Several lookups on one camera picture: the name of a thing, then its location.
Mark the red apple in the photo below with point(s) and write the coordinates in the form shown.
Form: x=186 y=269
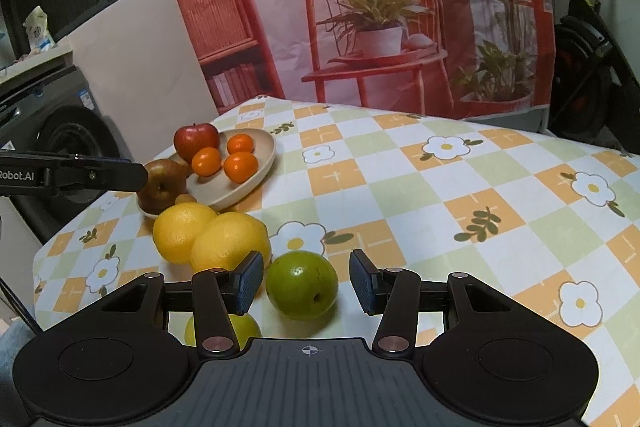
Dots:
x=195 y=139

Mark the white plastic packet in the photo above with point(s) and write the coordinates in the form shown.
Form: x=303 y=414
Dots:
x=39 y=29

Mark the black exercise bike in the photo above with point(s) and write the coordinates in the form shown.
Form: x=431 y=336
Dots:
x=580 y=57

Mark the beige round plate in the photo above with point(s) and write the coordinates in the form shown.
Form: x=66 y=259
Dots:
x=222 y=193

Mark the green apple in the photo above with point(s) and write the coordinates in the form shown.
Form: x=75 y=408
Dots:
x=302 y=284
x=245 y=329

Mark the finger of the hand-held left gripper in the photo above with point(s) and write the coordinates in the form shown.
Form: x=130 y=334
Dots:
x=100 y=177
x=90 y=158

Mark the white board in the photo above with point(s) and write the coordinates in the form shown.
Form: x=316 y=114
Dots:
x=140 y=57

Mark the small brown kiwi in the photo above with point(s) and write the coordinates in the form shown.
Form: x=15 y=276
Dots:
x=183 y=199

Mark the orange tangerine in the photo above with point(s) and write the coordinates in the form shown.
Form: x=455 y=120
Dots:
x=206 y=160
x=240 y=167
x=240 y=143

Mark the checkered floral tablecloth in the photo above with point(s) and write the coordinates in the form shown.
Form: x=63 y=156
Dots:
x=450 y=207

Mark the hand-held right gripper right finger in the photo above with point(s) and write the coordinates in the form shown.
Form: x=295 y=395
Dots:
x=364 y=282

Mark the brown russet pear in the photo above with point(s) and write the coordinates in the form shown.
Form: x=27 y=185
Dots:
x=162 y=194

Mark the yellow lemon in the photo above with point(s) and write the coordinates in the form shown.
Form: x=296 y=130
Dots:
x=182 y=232
x=230 y=242

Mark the grey washing machine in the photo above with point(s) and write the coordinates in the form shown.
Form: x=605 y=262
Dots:
x=65 y=132

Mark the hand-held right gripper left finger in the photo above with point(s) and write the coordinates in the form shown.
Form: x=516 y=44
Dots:
x=248 y=279

